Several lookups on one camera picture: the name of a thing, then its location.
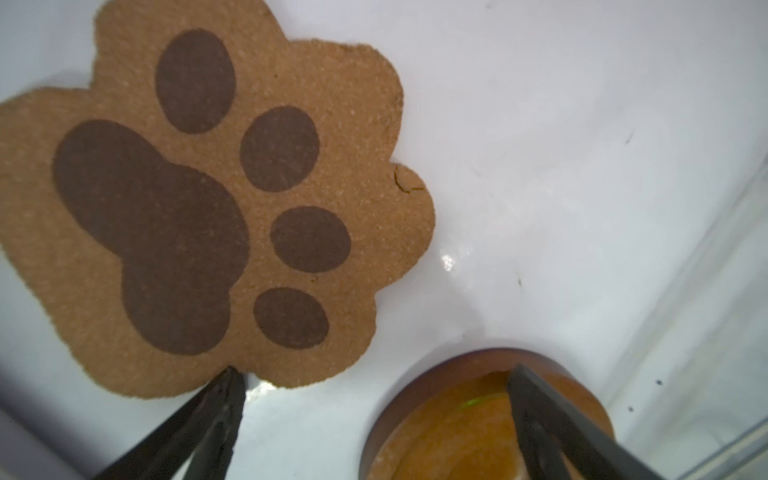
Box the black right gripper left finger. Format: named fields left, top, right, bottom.
left=95, top=367, right=246, bottom=479

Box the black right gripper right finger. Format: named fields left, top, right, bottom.
left=506, top=364, right=661, bottom=480

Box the cork paw coaster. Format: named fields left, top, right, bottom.
left=1, top=1, right=435, bottom=397

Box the brown wooden round coaster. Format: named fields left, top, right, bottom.
left=359, top=348, right=614, bottom=479

